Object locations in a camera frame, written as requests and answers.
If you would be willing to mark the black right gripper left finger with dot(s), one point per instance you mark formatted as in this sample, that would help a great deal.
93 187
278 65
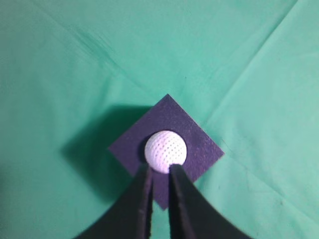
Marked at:
130 216

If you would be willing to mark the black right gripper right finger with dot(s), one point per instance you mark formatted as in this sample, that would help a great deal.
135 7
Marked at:
190 214

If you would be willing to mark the white dimpled ball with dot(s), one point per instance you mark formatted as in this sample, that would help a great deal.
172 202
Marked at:
163 149

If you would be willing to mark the dark purple cube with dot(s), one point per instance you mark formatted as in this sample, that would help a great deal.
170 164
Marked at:
167 114

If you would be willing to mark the green cloth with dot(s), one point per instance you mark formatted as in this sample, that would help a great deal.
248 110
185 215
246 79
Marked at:
75 74

